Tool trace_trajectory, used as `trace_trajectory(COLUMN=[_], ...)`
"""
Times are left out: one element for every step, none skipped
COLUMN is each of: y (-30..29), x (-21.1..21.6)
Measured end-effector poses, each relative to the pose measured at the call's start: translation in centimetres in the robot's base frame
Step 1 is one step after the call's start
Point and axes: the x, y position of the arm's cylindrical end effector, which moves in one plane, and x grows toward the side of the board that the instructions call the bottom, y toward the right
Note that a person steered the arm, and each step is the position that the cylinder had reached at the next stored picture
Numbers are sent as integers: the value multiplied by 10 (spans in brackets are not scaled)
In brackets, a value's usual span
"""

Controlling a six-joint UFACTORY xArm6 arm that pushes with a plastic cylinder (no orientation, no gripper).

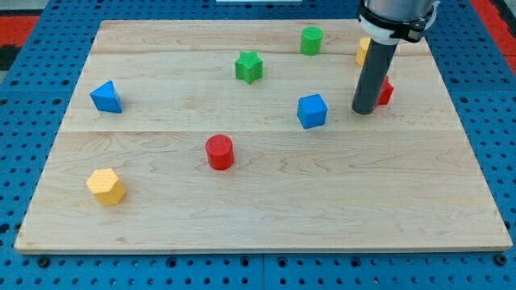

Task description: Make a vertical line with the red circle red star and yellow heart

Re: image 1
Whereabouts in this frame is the red cylinder block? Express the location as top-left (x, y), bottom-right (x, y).
top-left (205, 135), bottom-right (234, 170)

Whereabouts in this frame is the green star block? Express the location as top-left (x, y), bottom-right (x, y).
top-left (235, 51), bottom-right (263, 85)

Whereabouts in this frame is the red star block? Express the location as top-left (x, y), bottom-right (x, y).
top-left (377, 76), bottom-right (394, 106)

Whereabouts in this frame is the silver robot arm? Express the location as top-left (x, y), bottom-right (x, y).
top-left (358, 0), bottom-right (440, 45)

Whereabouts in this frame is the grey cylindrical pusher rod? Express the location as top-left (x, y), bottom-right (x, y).
top-left (352, 39), bottom-right (397, 115)

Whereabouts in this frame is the yellow heart block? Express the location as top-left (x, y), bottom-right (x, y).
top-left (356, 37), bottom-right (371, 67)

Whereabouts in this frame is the green cylinder block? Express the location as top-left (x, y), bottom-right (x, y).
top-left (300, 26), bottom-right (323, 56)

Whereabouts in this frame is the wooden board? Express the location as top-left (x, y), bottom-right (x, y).
top-left (15, 20), bottom-right (512, 255)

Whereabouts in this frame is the yellow hexagon block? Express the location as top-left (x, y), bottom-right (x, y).
top-left (86, 168), bottom-right (126, 206)

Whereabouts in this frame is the blue triangle block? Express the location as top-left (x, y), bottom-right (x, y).
top-left (89, 81), bottom-right (123, 114)

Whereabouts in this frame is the blue cube block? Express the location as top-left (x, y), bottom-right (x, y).
top-left (297, 94), bottom-right (327, 129)

